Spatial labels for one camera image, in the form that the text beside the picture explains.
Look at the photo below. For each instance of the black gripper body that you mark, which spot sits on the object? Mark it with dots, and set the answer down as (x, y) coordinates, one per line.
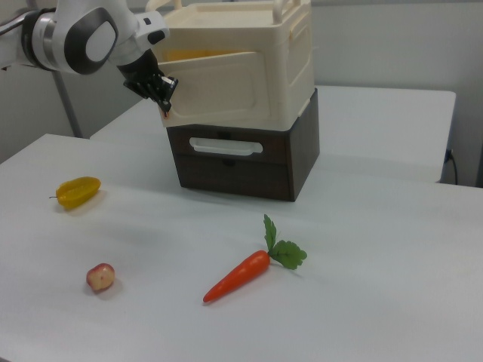
(141, 77)

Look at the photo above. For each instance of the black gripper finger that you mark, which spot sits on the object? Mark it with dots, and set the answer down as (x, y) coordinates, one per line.
(170, 86)
(165, 105)

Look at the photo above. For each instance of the cream cabinet door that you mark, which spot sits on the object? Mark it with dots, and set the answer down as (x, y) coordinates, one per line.
(219, 90)

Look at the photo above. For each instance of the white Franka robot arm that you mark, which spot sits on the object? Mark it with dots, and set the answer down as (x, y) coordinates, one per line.
(75, 41)

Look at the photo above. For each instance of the cream plastic cabinet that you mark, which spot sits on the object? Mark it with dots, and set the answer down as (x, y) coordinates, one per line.
(287, 75)

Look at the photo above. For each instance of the grey metal pole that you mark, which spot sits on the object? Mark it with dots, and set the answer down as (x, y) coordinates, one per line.
(68, 109)

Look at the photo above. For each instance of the plain dark brown drawer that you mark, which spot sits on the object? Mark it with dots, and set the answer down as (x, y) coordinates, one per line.
(245, 181)

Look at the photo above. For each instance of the yellow toy pepper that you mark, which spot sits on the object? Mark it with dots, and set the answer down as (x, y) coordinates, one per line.
(77, 192)

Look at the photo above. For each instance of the dark brown drawer box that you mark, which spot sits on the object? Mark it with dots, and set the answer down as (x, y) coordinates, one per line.
(302, 151)

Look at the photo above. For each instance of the red toy fruit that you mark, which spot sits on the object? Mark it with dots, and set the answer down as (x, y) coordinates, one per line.
(100, 277)

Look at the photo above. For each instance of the orange toy carrot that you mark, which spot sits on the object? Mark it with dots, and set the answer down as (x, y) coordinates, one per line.
(241, 275)

